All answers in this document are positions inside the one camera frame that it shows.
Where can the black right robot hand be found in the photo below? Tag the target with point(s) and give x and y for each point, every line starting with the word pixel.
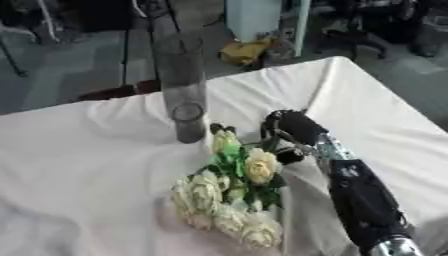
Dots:
pixel 297 128

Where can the cream artificial rose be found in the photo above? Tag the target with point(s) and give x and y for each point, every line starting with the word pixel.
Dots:
pixel 261 166

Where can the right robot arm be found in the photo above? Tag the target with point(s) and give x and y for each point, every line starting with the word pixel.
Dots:
pixel 361 196

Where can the clear glass cylinder vase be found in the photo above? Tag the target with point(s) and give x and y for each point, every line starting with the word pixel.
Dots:
pixel 184 86

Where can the white rose with green leaves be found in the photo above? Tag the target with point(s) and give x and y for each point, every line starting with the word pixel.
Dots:
pixel 225 142

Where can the yellow bag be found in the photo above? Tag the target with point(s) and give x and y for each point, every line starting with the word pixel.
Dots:
pixel 245 51

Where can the white artificial rose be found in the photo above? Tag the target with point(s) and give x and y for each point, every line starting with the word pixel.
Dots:
pixel 230 220
pixel 181 200
pixel 261 233
pixel 205 190

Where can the black office chair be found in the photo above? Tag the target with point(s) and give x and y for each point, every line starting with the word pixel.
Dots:
pixel 356 33

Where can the white cabinet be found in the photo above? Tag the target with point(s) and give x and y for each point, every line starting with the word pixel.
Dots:
pixel 256 18

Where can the black tripod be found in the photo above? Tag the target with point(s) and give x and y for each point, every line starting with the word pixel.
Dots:
pixel 153 33

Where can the dark red stool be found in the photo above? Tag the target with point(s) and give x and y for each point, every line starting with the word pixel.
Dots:
pixel 119 91

